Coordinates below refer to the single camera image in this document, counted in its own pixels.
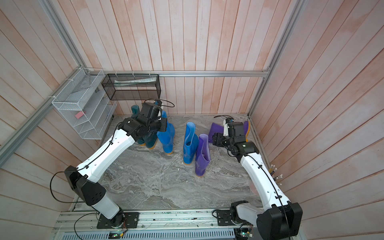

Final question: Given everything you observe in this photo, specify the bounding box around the teal rain boot with paper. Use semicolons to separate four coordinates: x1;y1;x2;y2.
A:
130;104;146;147

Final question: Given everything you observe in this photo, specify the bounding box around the blue rain boot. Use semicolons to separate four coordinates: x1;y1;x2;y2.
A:
157;111;175;155
183;122;199;165

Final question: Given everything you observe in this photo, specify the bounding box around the purple rain boot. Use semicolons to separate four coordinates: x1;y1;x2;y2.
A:
208;121;250;143
195;134;211;177

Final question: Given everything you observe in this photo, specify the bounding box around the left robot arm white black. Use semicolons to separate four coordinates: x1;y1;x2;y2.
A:
63;99;167;228

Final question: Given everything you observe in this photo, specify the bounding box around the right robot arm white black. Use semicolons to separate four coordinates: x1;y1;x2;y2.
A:
213;118;303;240

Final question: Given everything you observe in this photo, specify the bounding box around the purple rain boot lying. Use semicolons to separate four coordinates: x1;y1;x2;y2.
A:
208;121;250;143

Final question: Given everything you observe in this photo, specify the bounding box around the horizontal aluminium bar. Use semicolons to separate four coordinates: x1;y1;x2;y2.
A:
103;70;269;78

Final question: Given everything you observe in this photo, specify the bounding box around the pink eraser block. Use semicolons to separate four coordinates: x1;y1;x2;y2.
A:
75;111;85;120

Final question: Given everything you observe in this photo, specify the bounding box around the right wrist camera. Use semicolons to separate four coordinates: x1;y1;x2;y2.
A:
223;116;234;137

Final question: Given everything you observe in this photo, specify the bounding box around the black wire mesh basket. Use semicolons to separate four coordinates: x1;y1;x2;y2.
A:
102;73;162;101

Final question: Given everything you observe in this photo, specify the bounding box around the white wire mesh shelf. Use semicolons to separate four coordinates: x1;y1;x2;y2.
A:
52;68;117;140

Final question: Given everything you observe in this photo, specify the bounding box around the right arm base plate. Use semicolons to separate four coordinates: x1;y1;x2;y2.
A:
212;210;239;227

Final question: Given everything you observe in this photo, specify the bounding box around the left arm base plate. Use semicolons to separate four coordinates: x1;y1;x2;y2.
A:
97;211;140;229

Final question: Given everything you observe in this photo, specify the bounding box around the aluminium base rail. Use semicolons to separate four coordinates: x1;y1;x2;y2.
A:
50;208;259;240

